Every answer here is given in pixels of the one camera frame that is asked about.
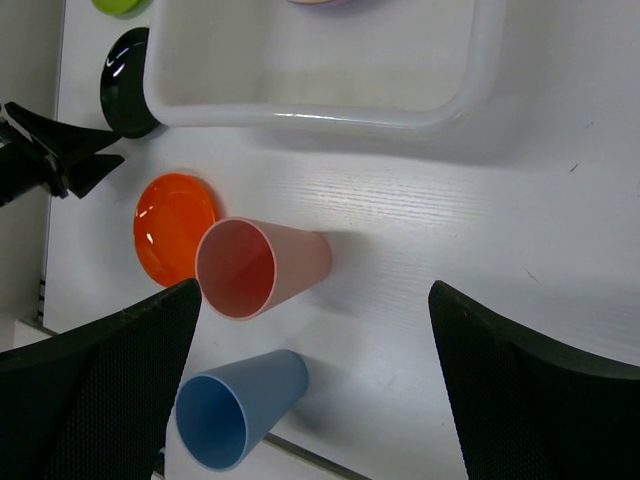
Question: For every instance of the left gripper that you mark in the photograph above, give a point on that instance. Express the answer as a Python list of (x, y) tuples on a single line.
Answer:
[(31, 146)]

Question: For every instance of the black plate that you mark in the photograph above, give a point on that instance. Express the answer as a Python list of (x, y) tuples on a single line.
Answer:
[(121, 86)]

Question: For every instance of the orange plate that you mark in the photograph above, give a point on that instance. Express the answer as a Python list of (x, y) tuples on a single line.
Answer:
[(171, 216)]

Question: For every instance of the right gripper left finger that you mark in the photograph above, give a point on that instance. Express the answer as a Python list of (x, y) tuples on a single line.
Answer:
[(94, 402)]

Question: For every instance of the blue plastic cup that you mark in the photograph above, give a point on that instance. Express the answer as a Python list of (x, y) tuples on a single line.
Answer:
[(223, 413)]

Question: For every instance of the pink plastic cup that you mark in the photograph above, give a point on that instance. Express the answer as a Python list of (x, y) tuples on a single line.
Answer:
[(247, 267)]

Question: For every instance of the green plate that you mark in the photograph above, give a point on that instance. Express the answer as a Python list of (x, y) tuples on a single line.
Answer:
[(119, 8)]

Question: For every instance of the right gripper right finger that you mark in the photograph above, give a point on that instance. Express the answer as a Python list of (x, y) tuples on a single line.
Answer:
[(527, 406)]

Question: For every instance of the clear plastic bin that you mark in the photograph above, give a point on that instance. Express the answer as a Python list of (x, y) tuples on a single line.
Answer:
[(388, 69)]

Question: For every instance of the purple plate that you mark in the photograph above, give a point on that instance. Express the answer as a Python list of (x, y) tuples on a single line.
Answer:
[(317, 2)]

